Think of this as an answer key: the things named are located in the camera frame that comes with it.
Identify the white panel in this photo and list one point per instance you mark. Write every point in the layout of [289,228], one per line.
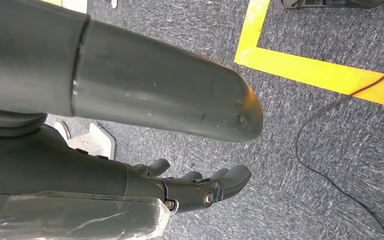
[74,5]

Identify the black device base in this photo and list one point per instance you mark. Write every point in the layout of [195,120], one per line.
[334,3]

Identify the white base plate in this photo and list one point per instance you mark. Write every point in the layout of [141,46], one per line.
[91,142]

